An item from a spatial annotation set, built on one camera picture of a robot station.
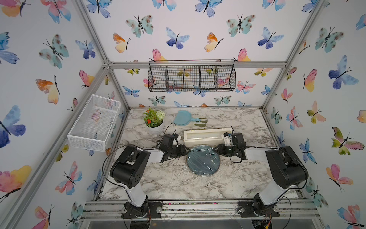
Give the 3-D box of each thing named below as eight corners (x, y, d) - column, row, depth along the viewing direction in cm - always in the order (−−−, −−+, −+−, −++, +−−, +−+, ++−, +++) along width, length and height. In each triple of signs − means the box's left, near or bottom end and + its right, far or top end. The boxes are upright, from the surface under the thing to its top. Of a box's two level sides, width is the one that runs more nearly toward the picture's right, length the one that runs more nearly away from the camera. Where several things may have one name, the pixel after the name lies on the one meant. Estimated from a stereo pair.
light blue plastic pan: (173, 126, 111) (173, 123, 108) (174, 113, 120) (174, 110, 117) (199, 126, 111) (200, 123, 108) (199, 113, 120) (199, 110, 117)
